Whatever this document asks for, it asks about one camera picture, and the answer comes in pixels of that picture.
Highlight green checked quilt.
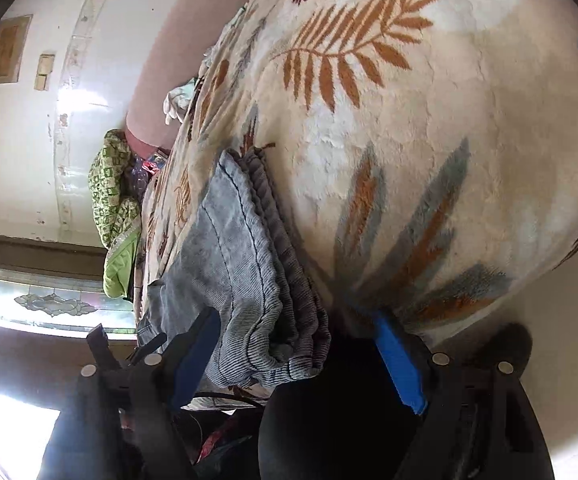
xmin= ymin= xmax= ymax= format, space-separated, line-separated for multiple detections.
xmin=88 ymin=129 xmax=142 ymax=301

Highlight cream leaf-print blanket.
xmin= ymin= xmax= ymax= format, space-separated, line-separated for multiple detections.
xmin=136 ymin=0 xmax=578 ymax=411

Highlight small colourful box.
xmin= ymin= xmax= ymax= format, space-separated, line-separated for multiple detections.
xmin=146 ymin=147 xmax=170 ymax=173

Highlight grey washed denim pants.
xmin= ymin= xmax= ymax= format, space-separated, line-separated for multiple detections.
xmin=136 ymin=147 xmax=332 ymax=396

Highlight framed wall picture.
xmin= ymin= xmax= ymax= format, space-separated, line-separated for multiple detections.
xmin=0 ymin=14 xmax=34 ymax=86

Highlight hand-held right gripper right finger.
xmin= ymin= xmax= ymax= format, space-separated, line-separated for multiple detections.
xmin=373 ymin=309 xmax=554 ymax=480

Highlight white glove with teal cuff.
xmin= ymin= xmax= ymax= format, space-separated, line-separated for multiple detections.
xmin=163 ymin=82 xmax=196 ymax=126

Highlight wooden door with stained glass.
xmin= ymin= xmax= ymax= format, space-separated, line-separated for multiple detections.
xmin=0 ymin=230 xmax=138 ymax=480

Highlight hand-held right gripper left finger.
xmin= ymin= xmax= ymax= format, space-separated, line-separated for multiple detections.
xmin=44 ymin=306 xmax=222 ymax=480

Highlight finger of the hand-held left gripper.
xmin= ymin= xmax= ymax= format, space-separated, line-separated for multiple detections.
xmin=86 ymin=324 xmax=120 ymax=376
xmin=128 ymin=331 xmax=168 ymax=365

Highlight clear plastic bag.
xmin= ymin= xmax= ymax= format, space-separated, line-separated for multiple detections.
xmin=129 ymin=156 xmax=152 ymax=196

